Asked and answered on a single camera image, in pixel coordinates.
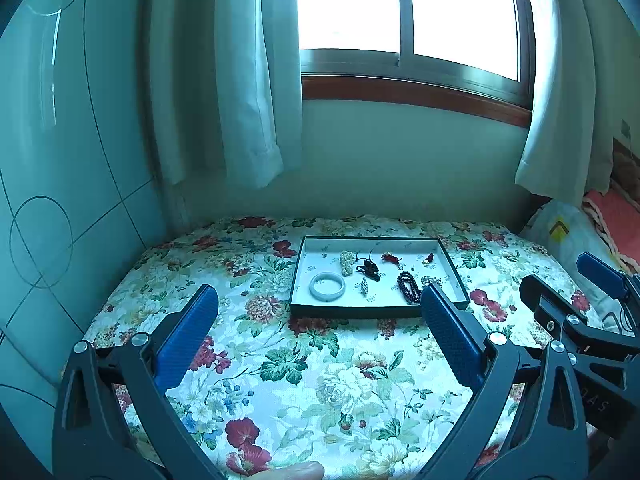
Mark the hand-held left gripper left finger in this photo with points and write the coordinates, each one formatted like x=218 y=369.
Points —
x=185 y=340

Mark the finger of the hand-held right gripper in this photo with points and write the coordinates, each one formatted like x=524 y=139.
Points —
x=602 y=272
x=555 y=305

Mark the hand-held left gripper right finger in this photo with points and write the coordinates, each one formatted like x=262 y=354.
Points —
x=452 y=340

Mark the pearl flower brooch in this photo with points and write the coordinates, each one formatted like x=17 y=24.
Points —
x=431 y=281

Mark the white printed jewelry tray box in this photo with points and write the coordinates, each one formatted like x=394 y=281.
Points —
x=390 y=290

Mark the red and gold charm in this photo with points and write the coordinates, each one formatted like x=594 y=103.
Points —
x=428 y=259

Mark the red tassel ornament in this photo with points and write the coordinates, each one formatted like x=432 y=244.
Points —
x=391 y=259

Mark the person's left hand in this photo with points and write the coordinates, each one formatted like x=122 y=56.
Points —
x=295 y=472

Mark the pink cloth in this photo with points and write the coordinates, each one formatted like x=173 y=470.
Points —
x=615 y=225

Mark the white plastic bag yellow mark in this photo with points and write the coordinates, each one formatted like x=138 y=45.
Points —
x=565 y=230

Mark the silver rhinestone brooch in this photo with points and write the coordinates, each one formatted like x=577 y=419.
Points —
x=365 y=286

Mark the floral bed cover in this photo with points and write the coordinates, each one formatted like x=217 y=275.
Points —
x=300 y=360

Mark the white jade bangle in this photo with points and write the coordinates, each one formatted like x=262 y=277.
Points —
x=315 y=290

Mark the white curtain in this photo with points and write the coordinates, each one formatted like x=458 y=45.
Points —
x=240 y=85
x=565 y=110

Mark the glossy wardrobe door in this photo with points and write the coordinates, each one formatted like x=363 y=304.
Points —
x=65 y=160

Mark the wooden framed window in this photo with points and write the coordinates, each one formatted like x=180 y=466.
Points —
x=400 y=10

